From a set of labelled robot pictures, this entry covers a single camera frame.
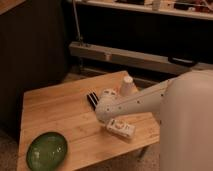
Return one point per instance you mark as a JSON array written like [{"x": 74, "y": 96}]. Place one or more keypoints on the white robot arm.
[{"x": 185, "y": 104}]

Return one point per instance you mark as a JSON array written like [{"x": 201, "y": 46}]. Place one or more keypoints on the long grey case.
[{"x": 132, "y": 58}]

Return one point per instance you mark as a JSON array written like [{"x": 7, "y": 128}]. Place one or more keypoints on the wooden table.
[{"x": 64, "y": 108}]

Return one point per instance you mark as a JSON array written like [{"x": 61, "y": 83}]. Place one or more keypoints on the metal pole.
[{"x": 79, "y": 37}]

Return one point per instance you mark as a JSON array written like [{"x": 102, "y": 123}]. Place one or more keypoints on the white shelf board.
[{"x": 153, "y": 9}]

